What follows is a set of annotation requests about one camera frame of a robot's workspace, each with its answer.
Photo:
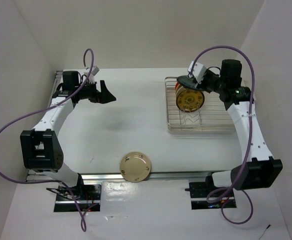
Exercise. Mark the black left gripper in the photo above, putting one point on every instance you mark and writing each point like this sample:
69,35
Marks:
104,97

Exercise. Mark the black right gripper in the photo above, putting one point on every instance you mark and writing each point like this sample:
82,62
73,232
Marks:
202,85

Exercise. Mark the yellow plate with dark rim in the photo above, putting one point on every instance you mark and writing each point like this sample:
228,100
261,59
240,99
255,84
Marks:
188,100

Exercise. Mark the beige plate with green brushstroke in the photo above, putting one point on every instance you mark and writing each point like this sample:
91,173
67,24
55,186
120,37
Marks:
177,87

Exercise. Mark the beige plate with flower motifs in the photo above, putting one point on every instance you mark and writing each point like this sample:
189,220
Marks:
135,166

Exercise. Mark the blue floral plate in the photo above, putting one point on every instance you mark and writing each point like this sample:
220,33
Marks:
188,82

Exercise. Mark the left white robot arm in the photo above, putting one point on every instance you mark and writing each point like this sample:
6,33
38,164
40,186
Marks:
41,150

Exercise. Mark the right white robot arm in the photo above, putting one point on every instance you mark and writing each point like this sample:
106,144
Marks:
259,168

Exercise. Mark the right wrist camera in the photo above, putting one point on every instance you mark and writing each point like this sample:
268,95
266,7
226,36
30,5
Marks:
197,71

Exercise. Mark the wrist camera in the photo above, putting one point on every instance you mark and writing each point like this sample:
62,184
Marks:
197,71
90,75

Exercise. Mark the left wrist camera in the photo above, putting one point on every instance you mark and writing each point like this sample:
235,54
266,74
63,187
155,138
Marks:
90,75

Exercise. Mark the wire dish rack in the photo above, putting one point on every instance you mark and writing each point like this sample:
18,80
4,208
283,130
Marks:
211,117

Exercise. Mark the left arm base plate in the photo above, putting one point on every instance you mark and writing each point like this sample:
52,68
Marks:
89,200

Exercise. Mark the aluminium frame rail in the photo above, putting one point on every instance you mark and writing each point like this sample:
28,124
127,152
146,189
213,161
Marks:
94,137

